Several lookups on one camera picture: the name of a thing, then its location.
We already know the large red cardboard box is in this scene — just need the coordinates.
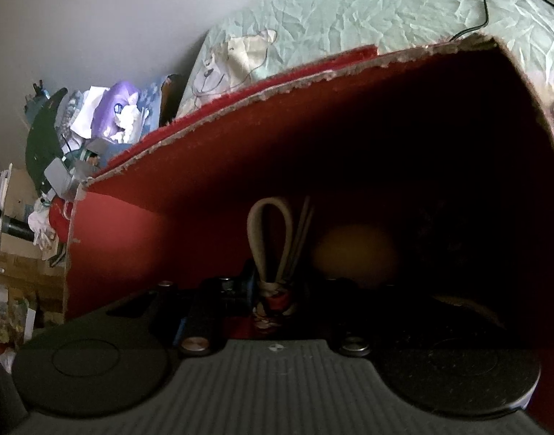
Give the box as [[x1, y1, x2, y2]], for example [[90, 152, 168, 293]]
[[62, 33, 554, 433]]

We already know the light green bed sheet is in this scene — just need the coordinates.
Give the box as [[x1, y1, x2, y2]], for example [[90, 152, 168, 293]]
[[178, 0, 554, 116]]

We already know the red strawberry plush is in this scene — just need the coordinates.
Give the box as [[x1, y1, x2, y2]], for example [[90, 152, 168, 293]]
[[49, 196, 74, 244]]

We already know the dark green paper fan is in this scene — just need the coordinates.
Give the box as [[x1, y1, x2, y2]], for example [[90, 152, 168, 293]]
[[25, 87, 67, 194]]

